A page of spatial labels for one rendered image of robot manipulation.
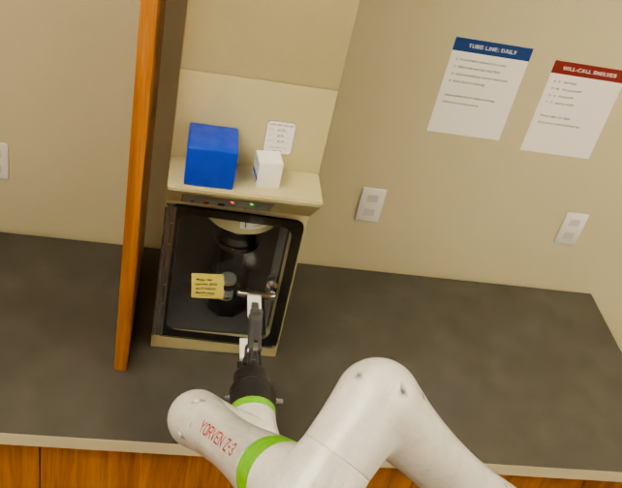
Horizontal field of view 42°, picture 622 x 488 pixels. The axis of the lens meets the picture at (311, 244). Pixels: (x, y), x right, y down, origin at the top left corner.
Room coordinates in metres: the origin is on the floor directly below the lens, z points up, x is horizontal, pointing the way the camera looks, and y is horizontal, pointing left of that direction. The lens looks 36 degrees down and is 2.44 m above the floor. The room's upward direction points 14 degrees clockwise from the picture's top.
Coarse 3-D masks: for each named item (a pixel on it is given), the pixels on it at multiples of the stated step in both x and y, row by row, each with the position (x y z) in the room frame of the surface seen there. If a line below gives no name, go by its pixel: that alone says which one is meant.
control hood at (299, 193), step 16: (176, 160) 1.45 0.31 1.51; (176, 176) 1.39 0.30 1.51; (240, 176) 1.44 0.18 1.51; (288, 176) 1.49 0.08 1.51; (304, 176) 1.50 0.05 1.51; (176, 192) 1.37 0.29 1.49; (192, 192) 1.36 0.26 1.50; (208, 192) 1.37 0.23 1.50; (224, 192) 1.38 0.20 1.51; (240, 192) 1.39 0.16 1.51; (256, 192) 1.40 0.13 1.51; (272, 192) 1.42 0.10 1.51; (288, 192) 1.43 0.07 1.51; (304, 192) 1.44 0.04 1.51; (320, 192) 1.46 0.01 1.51; (272, 208) 1.45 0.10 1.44; (288, 208) 1.45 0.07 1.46; (304, 208) 1.44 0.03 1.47
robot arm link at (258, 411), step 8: (240, 400) 1.09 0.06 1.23; (248, 400) 1.09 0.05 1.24; (256, 400) 1.09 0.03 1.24; (264, 400) 1.10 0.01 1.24; (240, 408) 1.07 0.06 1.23; (248, 408) 1.07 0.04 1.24; (256, 408) 1.07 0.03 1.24; (264, 408) 1.08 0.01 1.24; (272, 408) 1.10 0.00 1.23; (240, 416) 1.02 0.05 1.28; (248, 416) 1.03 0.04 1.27; (256, 416) 1.05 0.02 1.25; (264, 416) 1.06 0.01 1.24; (272, 416) 1.07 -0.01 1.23; (256, 424) 1.02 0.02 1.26; (264, 424) 1.03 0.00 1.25; (272, 424) 1.05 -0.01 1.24
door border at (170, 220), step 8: (176, 208) 1.45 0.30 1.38; (168, 216) 1.45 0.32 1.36; (168, 224) 1.45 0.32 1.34; (168, 232) 1.45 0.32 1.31; (168, 240) 1.45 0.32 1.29; (168, 248) 1.45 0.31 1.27; (160, 256) 1.45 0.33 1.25; (168, 256) 1.45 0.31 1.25; (168, 264) 1.45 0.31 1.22; (160, 272) 1.45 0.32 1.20; (168, 272) 1.45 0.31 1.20; (168, 280) 1.45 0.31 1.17; (160, 288) 1.45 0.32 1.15; (160, 296) 1.45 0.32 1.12; (160, 304) 1.45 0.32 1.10; (160, 312) 1.45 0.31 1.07; (160, 320) 1.45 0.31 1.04; (160, 328) 1.45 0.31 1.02
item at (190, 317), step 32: (192, 224) 1.46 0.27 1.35; (224, 224) 1.47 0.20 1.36; (256, 224) 1.49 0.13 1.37; (288, 224) 1.50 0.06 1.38; (192, 256) 1.46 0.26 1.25; (224, 256) 1.48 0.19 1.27; (256, 256) 1.49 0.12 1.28; (288, 256) 1.50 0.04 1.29; (224, 288) 1.48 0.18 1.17; (256, 288) 1.49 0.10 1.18; (288, 288) 1.51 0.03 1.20; (192, 320) 1.47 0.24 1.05; (224, 320) 1.48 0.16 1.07
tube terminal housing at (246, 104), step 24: (192, 72) 1.47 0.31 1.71; (192, 96) 1.47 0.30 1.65; (216, 96) 1.48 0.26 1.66; (240, 96) 1.49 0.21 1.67; (264, 96) 1.50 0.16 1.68; (288, 96) 1.51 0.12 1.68; (312, 96) 1.52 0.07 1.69; (336, 96) 1.53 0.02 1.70; (192, 120) 1.47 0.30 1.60; (216, 120) 1.48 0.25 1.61; (240, 120) 1.49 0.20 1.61; (264, 120) 1.50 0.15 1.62; (288, 120) 1.51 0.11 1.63; (312, 120) 1.52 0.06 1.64; (240, 144) 1.49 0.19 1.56; (312, 144) 1.52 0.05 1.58; (288, 168) 1.52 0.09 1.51; (312, 168) 1.53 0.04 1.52; (288, 216) 1.52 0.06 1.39
